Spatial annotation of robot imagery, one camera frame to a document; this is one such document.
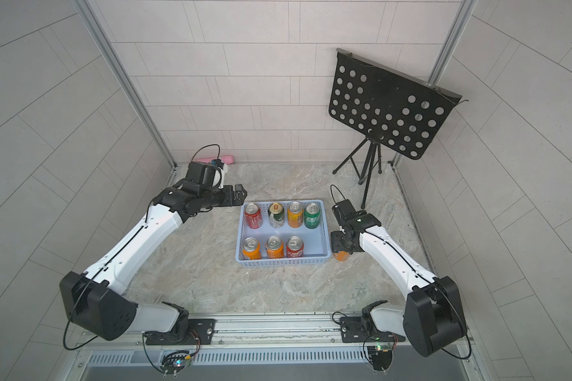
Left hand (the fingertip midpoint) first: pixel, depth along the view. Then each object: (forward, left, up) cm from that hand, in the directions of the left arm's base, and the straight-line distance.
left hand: (241, 191), depth 79 cm
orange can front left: (-16, -4, -12) cm, 20 cm away
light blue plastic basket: (-7, -27, -23) cm, 36 cm away
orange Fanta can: (-16, -35, -16) cm, 41 cm away
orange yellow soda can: (-1, -18, -13) cm, 22 cm away
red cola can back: (-2, -3, -12) cm, 13 cm away
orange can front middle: (-15, -12, -12) cm, 22 cm away
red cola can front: (-15, -18, -11) cm, 26 cm away
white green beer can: (-2, -11, -11) cm, 16 cm away
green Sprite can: (-2, -25, -11) cm, 27 cm away
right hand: (-12, -35, -15) cm, 40 cm away
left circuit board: (-45, +15, -20) cm, 52 cm away
